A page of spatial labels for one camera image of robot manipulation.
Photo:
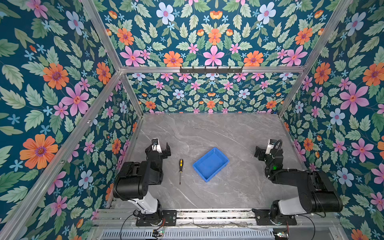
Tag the white vented cable duct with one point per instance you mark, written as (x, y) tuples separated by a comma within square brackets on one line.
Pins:
[(188, 234)]

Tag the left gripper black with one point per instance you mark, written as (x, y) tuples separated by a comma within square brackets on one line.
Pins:
[(163, 155)]

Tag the black wall hook rail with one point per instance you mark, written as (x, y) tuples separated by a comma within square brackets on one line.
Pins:
[(210, 70)]

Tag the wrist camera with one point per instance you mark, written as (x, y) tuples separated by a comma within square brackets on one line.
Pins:
[(270, 145), (156, 145)]

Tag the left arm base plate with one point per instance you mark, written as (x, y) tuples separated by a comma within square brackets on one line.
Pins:
[(159, 219)]

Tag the aluminium front rail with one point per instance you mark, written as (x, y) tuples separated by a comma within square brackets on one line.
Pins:
[(212, 217)]

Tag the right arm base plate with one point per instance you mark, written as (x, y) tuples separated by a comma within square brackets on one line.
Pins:
[(265, 217)]

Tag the blue plastic bin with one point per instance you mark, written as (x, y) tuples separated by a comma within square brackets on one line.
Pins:
[(211, 164)]

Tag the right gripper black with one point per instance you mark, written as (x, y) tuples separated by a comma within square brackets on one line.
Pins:
[(262, 153)]

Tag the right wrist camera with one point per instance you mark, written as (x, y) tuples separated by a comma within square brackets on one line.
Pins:
[(270, 145)]

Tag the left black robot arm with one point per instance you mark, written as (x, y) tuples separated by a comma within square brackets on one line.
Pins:
[(133, 181)]

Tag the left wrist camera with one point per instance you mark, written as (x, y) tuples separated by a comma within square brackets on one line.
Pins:
[(156, 145)]

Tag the yellow black handled screwdriver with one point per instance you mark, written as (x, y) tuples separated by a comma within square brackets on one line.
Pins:
[(181, 165)]

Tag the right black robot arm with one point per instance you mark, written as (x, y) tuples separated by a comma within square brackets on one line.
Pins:
[(316, 193)]

